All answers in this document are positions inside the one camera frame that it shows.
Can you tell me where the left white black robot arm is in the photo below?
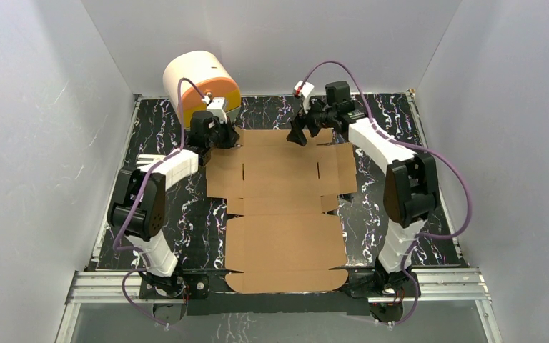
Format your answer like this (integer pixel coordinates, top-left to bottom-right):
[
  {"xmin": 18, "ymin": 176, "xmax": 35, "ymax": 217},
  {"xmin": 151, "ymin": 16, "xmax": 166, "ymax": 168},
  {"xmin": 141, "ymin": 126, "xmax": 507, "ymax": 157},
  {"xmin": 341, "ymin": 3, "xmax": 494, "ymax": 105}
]
[{"xmin": 107, "ymin": 109, "xmax": 239, "ymax": 297}]

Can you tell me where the purple cable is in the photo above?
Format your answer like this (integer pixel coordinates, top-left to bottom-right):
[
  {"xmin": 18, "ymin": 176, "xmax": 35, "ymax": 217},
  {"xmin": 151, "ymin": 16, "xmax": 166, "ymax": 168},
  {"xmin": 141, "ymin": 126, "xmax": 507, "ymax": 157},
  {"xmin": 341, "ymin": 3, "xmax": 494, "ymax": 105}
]
[
  {"xmin": 300, "ymin": 60, "xmax": 473, "ymax": 327},
  {"xmin": 112, "ymin": 77, "xmax": 209, "ymax": 327}
]

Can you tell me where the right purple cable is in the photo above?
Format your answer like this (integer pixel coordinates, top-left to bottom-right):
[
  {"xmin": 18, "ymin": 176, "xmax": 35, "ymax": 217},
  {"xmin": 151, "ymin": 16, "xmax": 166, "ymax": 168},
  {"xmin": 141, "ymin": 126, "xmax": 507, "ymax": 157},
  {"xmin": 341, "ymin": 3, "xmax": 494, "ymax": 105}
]
[{"xmin": 300, "ymin": 60, "xmax": 473, "ymax": 327}]

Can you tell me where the brown cardboard box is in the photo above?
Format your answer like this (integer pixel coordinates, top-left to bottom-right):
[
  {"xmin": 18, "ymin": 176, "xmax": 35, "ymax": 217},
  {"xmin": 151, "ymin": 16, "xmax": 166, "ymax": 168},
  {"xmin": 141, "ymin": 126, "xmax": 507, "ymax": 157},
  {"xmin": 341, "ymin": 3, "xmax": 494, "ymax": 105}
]
[{"xmin": 206, "ymin": 129, "xmax": 357, "ymax": 292}]

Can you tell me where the aluminium front rail frame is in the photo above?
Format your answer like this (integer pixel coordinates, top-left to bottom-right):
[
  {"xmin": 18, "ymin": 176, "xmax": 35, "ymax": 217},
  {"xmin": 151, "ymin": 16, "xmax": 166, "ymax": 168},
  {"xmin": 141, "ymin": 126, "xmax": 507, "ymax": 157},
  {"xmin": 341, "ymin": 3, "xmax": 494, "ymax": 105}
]
[{"xmin": 56, "ymin": 267, "xmax": 503, "ymax": 342}]

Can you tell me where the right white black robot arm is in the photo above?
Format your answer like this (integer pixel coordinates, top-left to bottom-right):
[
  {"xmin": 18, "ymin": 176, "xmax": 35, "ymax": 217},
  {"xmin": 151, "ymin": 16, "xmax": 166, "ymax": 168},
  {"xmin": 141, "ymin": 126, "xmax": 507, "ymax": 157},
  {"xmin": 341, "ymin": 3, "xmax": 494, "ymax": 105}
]
[{"xmin": 287, "ymin": 81, "xmax": 440, "ymax": 296}]

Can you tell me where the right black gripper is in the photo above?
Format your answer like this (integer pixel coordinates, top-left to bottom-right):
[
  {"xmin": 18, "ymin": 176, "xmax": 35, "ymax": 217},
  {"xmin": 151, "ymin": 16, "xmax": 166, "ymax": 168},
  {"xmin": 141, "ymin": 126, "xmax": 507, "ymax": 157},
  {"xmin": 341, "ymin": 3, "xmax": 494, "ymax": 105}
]
[{"xmin": 286, "ymin": 94, "xmax": 336, "ymax": 146}]

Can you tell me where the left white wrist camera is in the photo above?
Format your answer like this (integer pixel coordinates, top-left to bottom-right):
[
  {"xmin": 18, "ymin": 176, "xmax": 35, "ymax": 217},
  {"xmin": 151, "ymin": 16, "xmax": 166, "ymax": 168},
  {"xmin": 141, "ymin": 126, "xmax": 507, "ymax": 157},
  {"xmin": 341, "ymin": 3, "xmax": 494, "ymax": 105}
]
[{"xmin": 202, "ymin": 95, "xmax": 228, "ymax": 124}]

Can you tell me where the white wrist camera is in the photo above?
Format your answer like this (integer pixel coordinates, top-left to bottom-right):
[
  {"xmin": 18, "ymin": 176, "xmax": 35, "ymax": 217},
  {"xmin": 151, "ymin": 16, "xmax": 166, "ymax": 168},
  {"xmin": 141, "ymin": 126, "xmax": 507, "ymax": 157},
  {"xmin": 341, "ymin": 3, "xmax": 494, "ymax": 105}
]
[
  {"xmin": 202, "ymin": 95, "xmax": 228, "ymax": 124},
  {"xmin": 293, "ymin": 80, "xmax": 315, "ymax": 114}
]

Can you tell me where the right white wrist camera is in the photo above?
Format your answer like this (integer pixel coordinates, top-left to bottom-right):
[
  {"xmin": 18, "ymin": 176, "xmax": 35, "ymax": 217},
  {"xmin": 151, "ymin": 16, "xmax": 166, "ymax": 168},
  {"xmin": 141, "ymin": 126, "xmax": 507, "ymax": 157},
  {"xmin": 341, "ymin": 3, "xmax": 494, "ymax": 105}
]
[{"xmin": 293, "ymin": 80, "xmax": 315, "ymax": 114}]

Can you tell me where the small white rectangular block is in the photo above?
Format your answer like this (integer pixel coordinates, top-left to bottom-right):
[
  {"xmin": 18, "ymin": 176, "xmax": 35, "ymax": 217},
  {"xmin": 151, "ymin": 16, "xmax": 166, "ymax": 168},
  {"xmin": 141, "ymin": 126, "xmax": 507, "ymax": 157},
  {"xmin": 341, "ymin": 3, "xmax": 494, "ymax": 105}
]
[{"xmin": 136, "ymin": 154, "xmax": 166, "ymax": 168}]

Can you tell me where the round white drawer cabinet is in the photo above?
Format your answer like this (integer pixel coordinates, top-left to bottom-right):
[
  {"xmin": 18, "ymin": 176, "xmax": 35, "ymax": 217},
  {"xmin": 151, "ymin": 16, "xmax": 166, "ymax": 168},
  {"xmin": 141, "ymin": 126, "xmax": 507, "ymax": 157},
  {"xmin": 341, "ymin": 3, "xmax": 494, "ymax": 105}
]
[{"xmin": 162, "ymin": 51, "xmax": 242, "ymax": 129}]

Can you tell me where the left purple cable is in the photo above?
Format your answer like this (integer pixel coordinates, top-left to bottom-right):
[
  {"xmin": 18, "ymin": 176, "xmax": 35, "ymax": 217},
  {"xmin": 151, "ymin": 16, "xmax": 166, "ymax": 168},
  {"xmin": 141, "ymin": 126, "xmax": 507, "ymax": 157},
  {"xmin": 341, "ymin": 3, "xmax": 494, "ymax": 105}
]
[{"xmin": 112, "ymin": 77, "xmax": 209, "ymax": 327}]

